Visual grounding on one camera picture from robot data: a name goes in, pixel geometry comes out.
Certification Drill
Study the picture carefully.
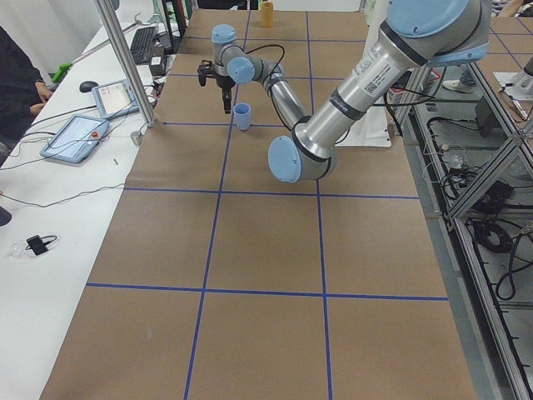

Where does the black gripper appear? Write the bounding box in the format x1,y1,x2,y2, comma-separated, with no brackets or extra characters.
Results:
216,74,234,114

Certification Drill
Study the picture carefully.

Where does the blue plastic cup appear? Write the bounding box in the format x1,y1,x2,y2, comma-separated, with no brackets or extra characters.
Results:
233,102,252,131

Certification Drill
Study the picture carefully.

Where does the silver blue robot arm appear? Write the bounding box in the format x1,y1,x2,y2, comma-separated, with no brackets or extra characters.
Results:
197,1,491,183

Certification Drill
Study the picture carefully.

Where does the wooden chopstick holder cup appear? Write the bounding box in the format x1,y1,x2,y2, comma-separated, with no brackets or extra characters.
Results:
260,1,274,28

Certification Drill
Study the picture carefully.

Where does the black box with label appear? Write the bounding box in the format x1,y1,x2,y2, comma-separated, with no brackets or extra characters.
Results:
149,55,167,77

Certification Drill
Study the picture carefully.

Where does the black keyboard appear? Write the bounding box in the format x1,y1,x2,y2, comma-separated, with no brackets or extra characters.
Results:
130,26,157,65

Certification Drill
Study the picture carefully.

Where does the small silver metal cylinder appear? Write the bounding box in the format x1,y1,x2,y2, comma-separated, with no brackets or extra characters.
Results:
130,131,142,146

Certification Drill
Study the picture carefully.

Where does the blue teach pendant far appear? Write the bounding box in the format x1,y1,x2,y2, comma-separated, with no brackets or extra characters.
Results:
92,79,139,120

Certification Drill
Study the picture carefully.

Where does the blue teach pendant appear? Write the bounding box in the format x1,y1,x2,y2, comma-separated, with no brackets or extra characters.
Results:
92,79,139,120
39,115,110,164

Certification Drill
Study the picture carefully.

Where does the black computer mouse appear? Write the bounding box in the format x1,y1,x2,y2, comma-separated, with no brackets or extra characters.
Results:
79,81,98,93

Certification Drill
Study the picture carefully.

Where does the blue teach pendant near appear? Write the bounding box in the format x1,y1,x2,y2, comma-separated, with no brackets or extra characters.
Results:
39,115,110,164

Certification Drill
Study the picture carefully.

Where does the person in black clothes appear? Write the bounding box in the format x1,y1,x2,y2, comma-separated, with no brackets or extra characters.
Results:
1,27,53,141

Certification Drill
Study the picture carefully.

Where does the black adapter in plastic bag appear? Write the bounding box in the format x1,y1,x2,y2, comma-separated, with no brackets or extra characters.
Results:
7,235,60,259

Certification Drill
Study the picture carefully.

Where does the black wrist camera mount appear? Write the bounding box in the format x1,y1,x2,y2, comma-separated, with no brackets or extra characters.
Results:
197,60,217,87

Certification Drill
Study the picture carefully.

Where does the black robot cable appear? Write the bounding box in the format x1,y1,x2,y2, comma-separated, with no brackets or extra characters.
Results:
243,44,286,80

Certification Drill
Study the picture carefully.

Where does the aluminium frame post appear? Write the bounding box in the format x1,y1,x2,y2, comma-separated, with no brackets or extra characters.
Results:
94,0,156,128

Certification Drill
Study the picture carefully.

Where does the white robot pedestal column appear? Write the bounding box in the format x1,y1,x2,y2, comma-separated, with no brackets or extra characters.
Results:
336,0,391,147

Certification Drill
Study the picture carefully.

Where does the green handled tool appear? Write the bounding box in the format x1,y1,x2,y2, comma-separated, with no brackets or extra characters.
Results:
51,62,72,83

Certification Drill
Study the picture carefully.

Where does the aluminium frame rail right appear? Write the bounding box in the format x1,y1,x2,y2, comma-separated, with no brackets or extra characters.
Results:
396,54,532,399

